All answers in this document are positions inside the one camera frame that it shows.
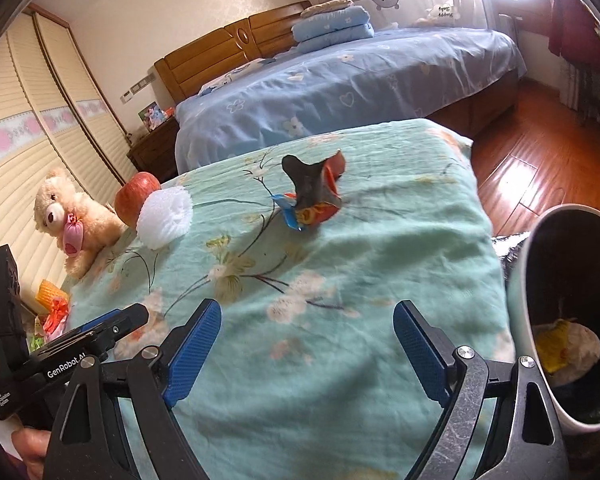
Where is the white foam fruit net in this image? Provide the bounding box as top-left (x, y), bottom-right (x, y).
top-left (136, 185), bottom-right (193, 250)

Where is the white plastic bag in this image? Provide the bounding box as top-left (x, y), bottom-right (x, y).
top-left (552, 323), bottom-right (600, 387)

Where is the red torn snack wrapper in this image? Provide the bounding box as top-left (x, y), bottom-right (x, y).
top-left (271, 151), bottom-right (347, 232)

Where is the yellow snack bag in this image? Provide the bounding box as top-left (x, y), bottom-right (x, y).
top-left (532, 318), bottom-right (571, 375)

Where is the left hand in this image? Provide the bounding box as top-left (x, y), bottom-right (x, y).
top-left (12, 427), bottom-right (50, 480)

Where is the orange red gift trinket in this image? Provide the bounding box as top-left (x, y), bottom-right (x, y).
top-left (29, 280), bottom-right (70, 351)

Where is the cream teddy bear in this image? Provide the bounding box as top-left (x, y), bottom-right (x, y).
top-left (33, 167), bottom-right (126, 280)

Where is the red apple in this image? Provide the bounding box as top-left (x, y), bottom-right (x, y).
top-left (114, 171), bottom-right (161, 228)

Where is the wooden nightstand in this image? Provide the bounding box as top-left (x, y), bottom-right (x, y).
top-left (128, 117), bottom-right (180, 183)

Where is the framed photo on nightstand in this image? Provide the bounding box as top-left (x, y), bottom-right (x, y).
top-left (138, 102), bottom-right (169, 132)

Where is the wooden headboard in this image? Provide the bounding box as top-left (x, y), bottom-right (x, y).
top-left (154, 0), bottom-right (311, 103)

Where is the large bed with blue sheet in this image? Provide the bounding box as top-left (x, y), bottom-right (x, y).
top-left (174, 28), bottom-right (527, 174)

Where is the folded light blue quilt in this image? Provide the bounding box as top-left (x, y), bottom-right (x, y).
top-left (291, 1), bottom-right (375, 54)

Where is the dark red hanging jacket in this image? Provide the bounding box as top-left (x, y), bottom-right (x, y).
top-left (548, 0), bottom-right (600, 73)

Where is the white bed guard rail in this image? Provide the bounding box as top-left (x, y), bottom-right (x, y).
top-left (352, 0), bottom-right (498, 30)

